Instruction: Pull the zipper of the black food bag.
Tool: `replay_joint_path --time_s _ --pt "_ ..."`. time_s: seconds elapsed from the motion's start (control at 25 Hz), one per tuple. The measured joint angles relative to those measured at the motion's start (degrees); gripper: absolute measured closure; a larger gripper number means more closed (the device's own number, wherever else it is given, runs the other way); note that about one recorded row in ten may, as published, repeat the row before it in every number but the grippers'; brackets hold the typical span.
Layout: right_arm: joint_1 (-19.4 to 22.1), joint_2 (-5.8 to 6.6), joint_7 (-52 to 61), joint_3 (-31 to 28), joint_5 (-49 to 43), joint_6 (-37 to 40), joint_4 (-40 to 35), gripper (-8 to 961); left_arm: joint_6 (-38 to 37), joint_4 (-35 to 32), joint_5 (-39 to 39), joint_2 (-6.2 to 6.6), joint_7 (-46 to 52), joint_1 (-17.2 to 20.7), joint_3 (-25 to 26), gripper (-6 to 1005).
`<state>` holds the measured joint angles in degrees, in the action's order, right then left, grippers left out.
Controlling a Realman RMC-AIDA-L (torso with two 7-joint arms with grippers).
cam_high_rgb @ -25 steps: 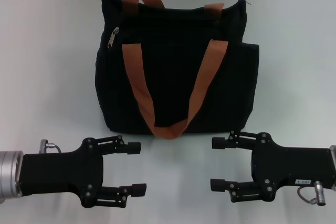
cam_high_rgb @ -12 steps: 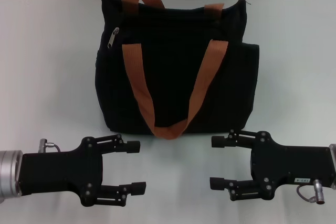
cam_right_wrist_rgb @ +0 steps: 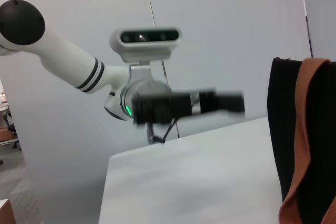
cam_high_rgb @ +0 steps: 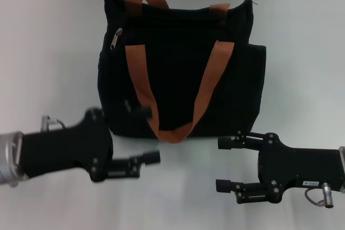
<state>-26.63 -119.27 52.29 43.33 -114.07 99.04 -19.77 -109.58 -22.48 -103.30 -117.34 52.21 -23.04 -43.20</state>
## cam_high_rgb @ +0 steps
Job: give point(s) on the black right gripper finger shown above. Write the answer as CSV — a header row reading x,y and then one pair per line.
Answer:
x,y
229,143
250,193

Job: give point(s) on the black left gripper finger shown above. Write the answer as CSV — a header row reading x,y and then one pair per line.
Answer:
x,y
147,111
121,168

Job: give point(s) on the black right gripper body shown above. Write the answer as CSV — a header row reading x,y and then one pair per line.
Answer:
x,y
296,165

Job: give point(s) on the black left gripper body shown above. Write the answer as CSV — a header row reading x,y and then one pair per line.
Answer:
x,y
67,146

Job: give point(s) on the black fabric food bag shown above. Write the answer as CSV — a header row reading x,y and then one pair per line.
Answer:
x,y
175,79

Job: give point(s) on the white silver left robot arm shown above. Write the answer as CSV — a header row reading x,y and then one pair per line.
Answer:
x,y
8,157

